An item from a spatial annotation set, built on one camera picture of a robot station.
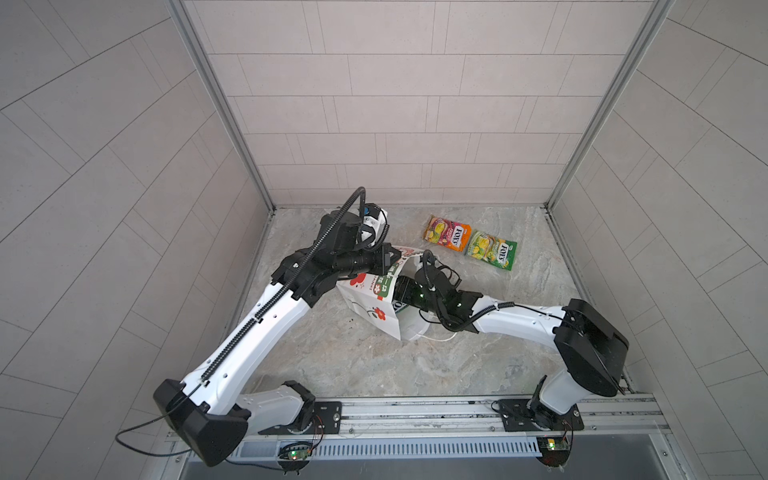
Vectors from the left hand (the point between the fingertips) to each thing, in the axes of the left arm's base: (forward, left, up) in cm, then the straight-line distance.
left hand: (408, 253), depth 65 cm
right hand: (+2, +5, -20) cm, 21 cm away
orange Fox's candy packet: (+28, -16, -29) cm, 43 cm away
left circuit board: (-35, +24, -27) cm, 51 cm away
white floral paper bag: (-3, +9, -13) cm, 16 cm away
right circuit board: (-34, -34, -31) cm, 57 cm away
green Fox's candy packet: (+22, -30, -29) cm, 47 cm away
